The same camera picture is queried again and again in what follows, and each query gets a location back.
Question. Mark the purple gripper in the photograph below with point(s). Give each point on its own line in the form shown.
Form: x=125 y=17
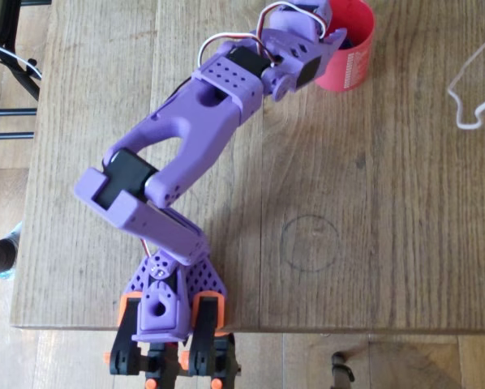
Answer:
x=335 y=40

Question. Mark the purple robot arm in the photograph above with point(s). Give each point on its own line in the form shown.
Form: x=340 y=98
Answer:
x=194 y=121

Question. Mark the red cup with white print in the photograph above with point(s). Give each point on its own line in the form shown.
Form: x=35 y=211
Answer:
x=348 y=73

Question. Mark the black orange table clamp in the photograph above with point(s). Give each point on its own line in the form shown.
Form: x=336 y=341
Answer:
x=204 y=348
x=127 y=348

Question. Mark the grey camera tripod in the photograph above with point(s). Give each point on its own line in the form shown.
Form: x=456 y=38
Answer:
x=342 y=370

